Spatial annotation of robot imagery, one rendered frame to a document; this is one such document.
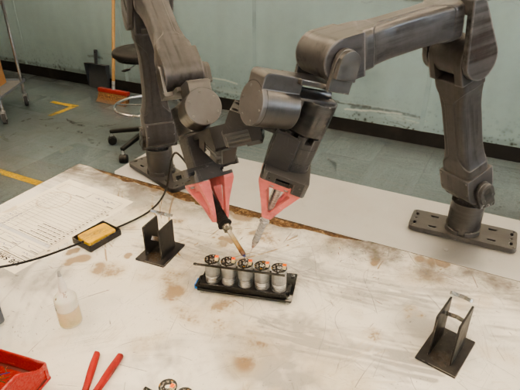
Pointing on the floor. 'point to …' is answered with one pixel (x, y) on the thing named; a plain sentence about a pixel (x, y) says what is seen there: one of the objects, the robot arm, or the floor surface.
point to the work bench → (251, 307)
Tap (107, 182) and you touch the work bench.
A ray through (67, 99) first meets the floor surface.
